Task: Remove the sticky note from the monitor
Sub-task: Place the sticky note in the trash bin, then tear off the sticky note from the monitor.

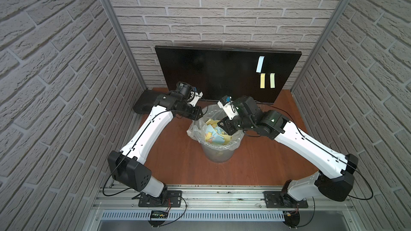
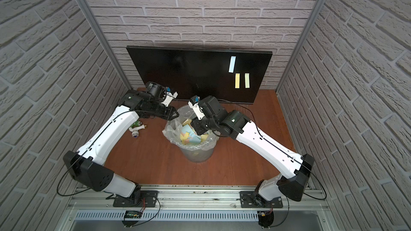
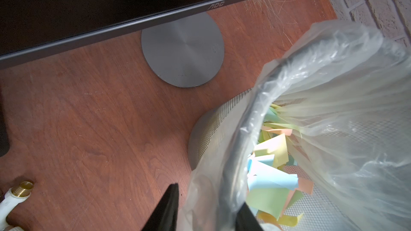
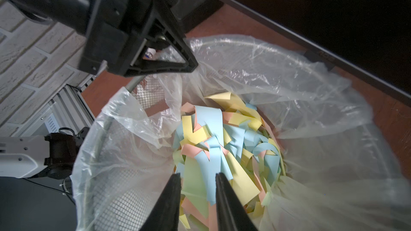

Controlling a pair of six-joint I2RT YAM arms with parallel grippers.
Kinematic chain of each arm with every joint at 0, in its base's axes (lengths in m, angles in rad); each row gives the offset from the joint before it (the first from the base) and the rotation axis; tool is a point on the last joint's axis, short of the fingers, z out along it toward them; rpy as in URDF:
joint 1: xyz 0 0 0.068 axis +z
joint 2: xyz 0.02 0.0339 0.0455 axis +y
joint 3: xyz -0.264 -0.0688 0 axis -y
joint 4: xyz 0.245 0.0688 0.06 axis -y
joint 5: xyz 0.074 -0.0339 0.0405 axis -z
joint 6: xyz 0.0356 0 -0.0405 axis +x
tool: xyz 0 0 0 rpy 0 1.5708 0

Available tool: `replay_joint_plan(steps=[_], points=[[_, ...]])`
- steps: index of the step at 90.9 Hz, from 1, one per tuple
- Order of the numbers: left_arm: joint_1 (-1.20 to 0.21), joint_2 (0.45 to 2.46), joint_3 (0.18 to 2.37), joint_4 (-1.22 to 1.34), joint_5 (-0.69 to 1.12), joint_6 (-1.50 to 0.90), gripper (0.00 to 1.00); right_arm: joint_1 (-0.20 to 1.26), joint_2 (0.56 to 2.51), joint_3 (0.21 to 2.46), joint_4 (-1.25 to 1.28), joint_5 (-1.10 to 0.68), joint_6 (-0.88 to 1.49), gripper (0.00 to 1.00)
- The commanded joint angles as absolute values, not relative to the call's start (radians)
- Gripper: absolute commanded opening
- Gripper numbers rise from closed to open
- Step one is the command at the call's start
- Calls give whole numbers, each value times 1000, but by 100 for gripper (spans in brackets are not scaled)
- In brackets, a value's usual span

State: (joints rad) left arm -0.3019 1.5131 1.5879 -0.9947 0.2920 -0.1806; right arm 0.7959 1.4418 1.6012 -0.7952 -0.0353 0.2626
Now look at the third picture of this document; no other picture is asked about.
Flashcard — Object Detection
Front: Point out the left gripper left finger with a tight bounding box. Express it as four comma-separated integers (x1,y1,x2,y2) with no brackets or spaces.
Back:
142,184,179,231

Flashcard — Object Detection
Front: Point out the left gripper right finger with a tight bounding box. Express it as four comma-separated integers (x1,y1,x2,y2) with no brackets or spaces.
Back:
235,203,263,231

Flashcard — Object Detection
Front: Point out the pile of discarded sticky notes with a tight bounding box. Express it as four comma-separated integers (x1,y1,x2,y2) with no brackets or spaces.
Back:
246,104,314,230

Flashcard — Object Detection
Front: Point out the round grey monitor base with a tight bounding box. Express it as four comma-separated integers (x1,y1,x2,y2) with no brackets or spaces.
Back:
141,13,224,88

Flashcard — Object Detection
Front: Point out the black box under monitor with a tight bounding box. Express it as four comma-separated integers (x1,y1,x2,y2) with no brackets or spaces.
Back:
0,96,10,157

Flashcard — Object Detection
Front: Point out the black flat monitor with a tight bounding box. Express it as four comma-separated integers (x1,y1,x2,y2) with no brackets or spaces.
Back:
1,0,245,69

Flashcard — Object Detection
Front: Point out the clear plastic bin liner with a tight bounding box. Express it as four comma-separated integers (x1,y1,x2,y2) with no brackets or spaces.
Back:
177,20,411,231

